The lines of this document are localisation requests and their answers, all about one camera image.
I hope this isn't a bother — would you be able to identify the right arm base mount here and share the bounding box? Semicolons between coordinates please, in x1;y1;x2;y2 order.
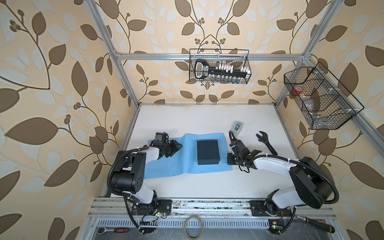
249;200;292;218

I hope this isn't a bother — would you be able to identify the grey tape dispenser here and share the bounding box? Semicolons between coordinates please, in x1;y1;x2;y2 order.
231;121;244;135

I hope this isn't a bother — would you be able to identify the black adjustable wrench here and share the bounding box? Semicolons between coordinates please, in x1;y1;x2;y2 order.
256;131;278;156

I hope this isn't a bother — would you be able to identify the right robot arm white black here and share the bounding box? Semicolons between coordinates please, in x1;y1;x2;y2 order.
230;138;340;214

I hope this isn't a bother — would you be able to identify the orange black screwdriver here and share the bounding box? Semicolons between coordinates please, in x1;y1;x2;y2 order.
297;216;335;234

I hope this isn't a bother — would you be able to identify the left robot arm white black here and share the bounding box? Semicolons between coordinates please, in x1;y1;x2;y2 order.
107;133;183;205

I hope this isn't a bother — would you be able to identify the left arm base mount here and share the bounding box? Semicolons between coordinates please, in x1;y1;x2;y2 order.
133;199;173;218

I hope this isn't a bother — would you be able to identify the black wire basket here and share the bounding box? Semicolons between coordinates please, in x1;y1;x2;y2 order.
189;48;252;85
284;62;364;130

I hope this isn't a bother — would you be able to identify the aluminium mounting rail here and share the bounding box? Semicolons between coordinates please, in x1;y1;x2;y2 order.
88;197;337;220

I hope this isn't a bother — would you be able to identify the light blue wrapping paper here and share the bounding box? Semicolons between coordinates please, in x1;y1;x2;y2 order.
144;133;233;179

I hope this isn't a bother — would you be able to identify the right black wire basket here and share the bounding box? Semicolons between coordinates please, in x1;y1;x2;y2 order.
284;62;364;130

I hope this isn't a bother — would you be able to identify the dark blue gift box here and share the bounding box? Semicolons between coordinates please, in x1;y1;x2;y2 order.
197;140;220;165

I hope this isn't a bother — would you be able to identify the clear tape roll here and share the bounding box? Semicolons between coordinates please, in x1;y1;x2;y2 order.
183;216;205;240

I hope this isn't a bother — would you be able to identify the back black wire basket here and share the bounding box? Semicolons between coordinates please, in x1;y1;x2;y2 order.
189;48;252;85

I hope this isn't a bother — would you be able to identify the black socket set holder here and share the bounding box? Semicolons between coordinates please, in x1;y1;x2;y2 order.
192;59;252;82

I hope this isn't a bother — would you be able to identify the ratchet wrench red handle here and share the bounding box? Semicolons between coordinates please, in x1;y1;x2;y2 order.
97;227;129;235

